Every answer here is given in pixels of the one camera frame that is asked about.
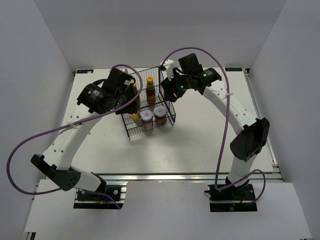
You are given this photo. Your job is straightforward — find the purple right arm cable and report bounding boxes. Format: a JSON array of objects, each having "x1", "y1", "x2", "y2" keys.
[{"x1": 159, "y1": 46, "x2": 266, "y2": 206}]

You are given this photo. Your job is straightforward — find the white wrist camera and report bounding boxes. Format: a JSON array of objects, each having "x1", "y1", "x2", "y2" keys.
[
  {"x1": 159, "y1": 59, "x2": 176, "y2": 81},
  {"x1": 118, "y1": 67, "x2": 132, "y2": 78}
]

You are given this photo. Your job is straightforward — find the orange jar white lid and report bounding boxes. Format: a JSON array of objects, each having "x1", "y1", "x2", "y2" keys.
[{"x1": 153, "y1": 105, "x2": 167, "y2": 126}]

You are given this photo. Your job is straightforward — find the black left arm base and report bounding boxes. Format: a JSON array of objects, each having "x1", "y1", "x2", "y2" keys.
[{"x1": 73, "y1": 173, "x2": 125, "y2": 210}]

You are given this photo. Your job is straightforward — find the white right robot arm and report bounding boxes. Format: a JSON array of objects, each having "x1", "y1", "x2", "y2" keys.
[{"x1": 159, "y1": 53, "x2": 270, "y2": 200}]

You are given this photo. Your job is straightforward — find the aluminium front rail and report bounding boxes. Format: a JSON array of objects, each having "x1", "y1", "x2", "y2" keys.
[{"x1": 98, "y1": 171, "x2": 283, "y2": 181}]

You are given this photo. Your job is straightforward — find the black cap pepper shaker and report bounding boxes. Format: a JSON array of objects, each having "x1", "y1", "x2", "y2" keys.
[{"x1": 129, "y1": 112, "x2": 144, "y2": 127}]

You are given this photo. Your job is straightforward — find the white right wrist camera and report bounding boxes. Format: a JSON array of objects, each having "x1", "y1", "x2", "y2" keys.
[{"x1": 159, "y1": 59, "x2": 176, "y2": 81}]

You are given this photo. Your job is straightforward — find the green label sauce bottle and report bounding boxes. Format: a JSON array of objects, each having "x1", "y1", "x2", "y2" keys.
[{"x1": 132, "y1": 82, "x2": 138, "y2": 95}]

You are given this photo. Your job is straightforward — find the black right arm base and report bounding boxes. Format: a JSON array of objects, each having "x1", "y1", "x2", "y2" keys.
[{"x1": 204, "y1": 184, "x2": 258, "y2": 213}]

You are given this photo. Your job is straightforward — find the black wire tiered rack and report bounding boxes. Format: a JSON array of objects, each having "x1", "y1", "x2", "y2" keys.
[{"x1": 121, "y1": 67, "x2": 176, "y2": 138}]

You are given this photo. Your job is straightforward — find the blue label sticker left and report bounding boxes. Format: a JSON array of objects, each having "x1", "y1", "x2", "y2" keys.
[{"x1": 76, "y1": 69, "x2": 94, "y2": 74}]

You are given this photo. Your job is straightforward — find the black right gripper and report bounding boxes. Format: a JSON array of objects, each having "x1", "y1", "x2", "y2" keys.
[{"x1": 160, "y1": 69, "x2": 191, "y2": 103}]

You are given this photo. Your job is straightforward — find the blue label sticker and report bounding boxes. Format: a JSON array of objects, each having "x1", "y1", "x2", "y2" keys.
[
  {"x1": 224, "y1": 67, "x2": 243, "y2": 72},
  {"x1": 76, "y1": 69, "x2": 94, "y2": 74}
]

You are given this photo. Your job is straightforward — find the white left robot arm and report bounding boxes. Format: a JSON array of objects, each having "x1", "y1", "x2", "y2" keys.
[{"x1": 30, "y1": 67, "x2": 137, "y2": 200}]

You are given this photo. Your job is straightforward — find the blue label sticker right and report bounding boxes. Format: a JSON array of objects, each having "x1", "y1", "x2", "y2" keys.
[{"x1": 224, "y1": 67, "x2": 243, "y2": 72}]

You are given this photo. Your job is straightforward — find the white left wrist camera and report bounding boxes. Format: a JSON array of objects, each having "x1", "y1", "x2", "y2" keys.
[{"x1": 118, "y1": 67, "x2": 132, "y2": 78}]

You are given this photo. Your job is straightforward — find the red chili sauce bottle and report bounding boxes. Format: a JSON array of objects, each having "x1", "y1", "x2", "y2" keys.
[{"x1": 146, "y1": 76, "x2": 156, "y2": 105}]

